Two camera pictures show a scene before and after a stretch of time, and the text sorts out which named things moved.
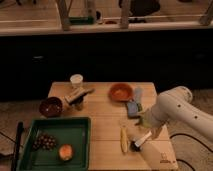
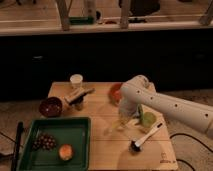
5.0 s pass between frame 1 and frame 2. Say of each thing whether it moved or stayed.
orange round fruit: stayed
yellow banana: moved
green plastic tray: stayed
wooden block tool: stayed
